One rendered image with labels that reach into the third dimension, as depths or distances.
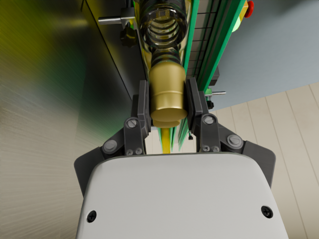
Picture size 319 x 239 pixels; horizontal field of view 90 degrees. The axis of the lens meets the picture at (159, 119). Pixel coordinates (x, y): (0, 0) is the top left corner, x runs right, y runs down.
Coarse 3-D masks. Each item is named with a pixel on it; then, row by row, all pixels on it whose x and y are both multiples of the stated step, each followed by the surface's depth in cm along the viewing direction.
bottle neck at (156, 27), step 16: (144, 0) 9; (160, 0) 9; (176, 0) 9; (144, 16) 9; (160, 16) 9; (176, 16) 9; (144, 32) 10; (160, 32) 11; (176, 32) 10; (160, 48) 11
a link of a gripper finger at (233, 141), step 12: (192, 84) 13; (192, 96) 13; (204, 96) 14; (192, 108) 12; (204, 108) 13; (192, 120) 13; (192, 132) 14; (228, 132) 11; (228, 144) 11; (240, 144) 11
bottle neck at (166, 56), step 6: (174, 48) 15; (156, 54) 15; (162, 54) 15; (168, 54) 15; (174, 54) 15; (156, 60) 15; (162, 60) 14; (168, 60) 14; (174, 60) 15; (180, 60) 16
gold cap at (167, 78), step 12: (156, 72) 14; (168, 72) 14; (180, 72) 14; (156, 84) 13; (168, 84) 13; (180, 84) 13; (156, 96) 13; (168, 96) 13; (180, 96) 13; (156, 108) 13; (168, 108) 12; (180, 108) 13; (168, 120) 15
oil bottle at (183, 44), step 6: (186, 0) 15; (138, 6) 15; (186, 6) 15; (138, 12) 15; (138, 18) 15; (138, 24) 16; (186, 36) 17; (186, 42) 18; (144, 48) 18; (150, 48) 17; (180, 48) 18; (150, 54) 19
